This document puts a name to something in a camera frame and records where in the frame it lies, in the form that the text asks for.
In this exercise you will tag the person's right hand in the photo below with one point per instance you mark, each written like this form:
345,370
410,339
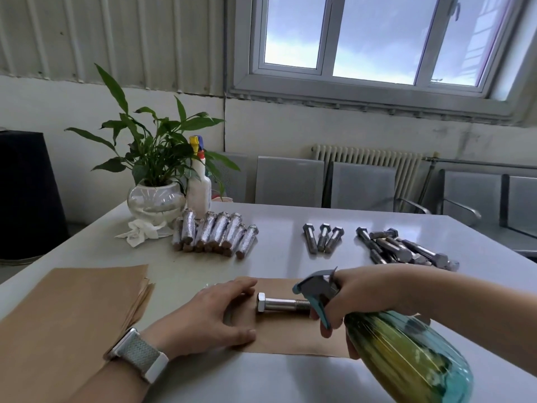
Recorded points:
373,289

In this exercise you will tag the person's left hand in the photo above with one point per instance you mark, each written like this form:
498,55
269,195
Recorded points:
197,323

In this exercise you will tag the pile of steel bolts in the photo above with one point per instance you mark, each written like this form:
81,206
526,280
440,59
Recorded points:
394,247

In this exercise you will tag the teal spray bottle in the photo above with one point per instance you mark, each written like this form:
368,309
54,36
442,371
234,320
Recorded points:
411,360

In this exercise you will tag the steel bolt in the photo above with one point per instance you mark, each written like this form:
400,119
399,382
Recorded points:
277,305

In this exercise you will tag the brown paper sheet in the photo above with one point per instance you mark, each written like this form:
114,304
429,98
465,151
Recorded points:
285,335

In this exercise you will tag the row of bolts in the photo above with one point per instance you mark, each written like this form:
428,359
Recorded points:
216,232

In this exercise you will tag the stack of brown paper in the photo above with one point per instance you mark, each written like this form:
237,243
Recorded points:
58,323

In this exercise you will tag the person's left forearm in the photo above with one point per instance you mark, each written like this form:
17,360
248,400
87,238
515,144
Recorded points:
109,381

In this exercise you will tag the person's right forearm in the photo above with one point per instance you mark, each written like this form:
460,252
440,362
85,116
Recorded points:
482,310

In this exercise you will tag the smartwatch with grey band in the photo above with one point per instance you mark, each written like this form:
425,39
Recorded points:
140,354

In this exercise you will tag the grey metal chair with armrest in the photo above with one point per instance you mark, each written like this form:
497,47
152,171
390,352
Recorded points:
363,186

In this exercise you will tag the crumpled white tissue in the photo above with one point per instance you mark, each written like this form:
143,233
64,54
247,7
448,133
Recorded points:
140,233

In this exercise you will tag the clear glass plant pot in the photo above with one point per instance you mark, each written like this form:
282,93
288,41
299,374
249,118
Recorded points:
155,203

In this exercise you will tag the red packet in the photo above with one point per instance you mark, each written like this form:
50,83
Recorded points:
224,199

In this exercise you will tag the white spray bottle colourful nozzle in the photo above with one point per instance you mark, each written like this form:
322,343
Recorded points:
200,195

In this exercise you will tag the grey metal bench seat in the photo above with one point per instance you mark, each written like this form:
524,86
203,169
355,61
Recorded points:
522,205
472,193

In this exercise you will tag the green leafy plant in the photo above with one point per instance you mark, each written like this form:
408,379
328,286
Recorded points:
157,155

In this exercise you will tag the white framed window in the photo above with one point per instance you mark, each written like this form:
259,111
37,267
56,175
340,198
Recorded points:
327,41

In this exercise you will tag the white wall radiator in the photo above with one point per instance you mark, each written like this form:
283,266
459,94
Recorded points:
369,155

